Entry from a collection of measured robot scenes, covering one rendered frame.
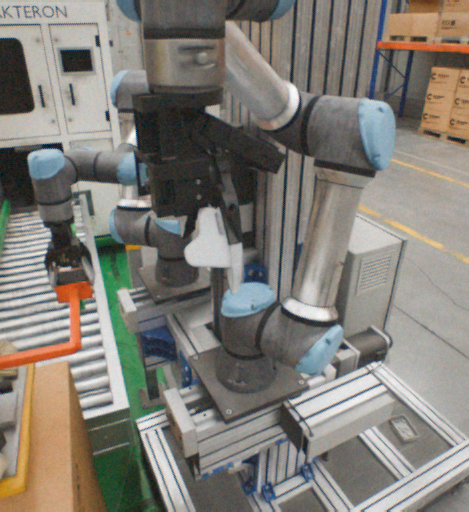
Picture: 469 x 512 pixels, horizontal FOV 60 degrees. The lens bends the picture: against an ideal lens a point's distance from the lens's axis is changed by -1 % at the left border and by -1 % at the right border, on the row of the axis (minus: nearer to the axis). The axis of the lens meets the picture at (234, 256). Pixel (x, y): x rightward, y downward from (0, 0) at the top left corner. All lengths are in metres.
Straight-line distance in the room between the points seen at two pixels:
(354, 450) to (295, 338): 1.21
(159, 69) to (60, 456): 0.88
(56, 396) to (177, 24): 0.99
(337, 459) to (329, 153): 1.44
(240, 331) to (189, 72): 0.61
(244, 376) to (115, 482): 1.29
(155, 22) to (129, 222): 0.98
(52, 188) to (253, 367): 0.59
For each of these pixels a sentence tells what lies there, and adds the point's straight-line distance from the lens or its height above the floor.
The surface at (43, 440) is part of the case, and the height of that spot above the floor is 0.94.
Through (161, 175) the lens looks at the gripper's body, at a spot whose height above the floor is 1.65.
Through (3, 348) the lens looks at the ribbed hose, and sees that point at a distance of 1.09.
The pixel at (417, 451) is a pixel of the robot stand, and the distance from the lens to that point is 2.06.
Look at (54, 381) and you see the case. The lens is 1.24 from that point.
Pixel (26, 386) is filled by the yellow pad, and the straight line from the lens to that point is 1.06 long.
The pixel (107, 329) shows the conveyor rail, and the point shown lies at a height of 0.59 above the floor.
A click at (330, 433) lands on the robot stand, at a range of 1.07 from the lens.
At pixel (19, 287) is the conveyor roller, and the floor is 0.53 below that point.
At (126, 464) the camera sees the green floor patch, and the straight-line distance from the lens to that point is 2.19.
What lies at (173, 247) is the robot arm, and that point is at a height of 1.17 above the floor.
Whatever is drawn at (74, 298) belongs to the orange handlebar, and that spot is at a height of 1.20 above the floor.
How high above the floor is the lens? 1.77
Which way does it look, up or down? 29 degrees down
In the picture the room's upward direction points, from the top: straight up
